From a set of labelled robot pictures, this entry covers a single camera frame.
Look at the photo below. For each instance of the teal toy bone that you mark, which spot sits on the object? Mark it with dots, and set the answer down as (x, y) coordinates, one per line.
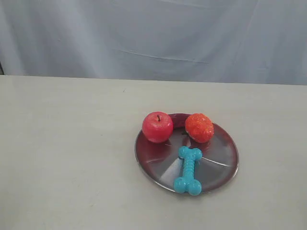
(186, 182)

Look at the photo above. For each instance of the red apple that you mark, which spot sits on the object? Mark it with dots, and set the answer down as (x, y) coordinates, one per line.
(157, 127)

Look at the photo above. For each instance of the orange toy fruit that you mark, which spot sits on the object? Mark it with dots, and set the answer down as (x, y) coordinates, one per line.
(199, 127)

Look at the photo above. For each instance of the round stainless steel plate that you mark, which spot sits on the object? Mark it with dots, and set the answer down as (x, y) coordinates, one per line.
(161, 164)

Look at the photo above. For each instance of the grey fabric backdrop curtain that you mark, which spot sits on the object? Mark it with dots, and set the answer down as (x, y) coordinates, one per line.
(241, 41)

